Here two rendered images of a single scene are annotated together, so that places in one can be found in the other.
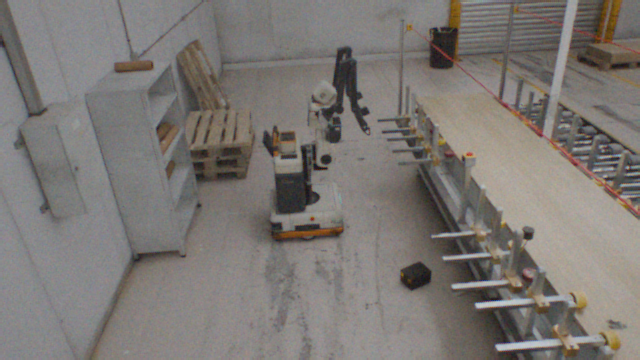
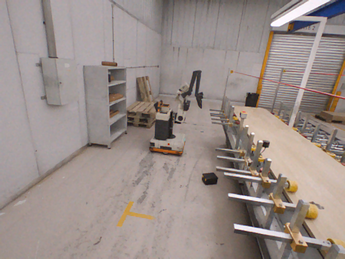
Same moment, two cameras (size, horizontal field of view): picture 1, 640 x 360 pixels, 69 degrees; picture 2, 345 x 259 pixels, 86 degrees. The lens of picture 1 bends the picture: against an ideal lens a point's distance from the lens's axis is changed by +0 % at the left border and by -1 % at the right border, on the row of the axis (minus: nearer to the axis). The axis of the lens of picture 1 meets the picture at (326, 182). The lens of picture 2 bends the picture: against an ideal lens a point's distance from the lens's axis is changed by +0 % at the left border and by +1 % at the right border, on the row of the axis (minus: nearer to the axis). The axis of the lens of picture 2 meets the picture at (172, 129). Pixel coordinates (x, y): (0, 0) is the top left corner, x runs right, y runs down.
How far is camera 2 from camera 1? 0.98 m
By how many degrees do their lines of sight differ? 13
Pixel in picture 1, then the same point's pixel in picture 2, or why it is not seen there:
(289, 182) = (161, 124)
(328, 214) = (176, 143)
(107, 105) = (91, 72)
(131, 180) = (94, 108)
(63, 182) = (53, 87)
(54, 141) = (53, 67)
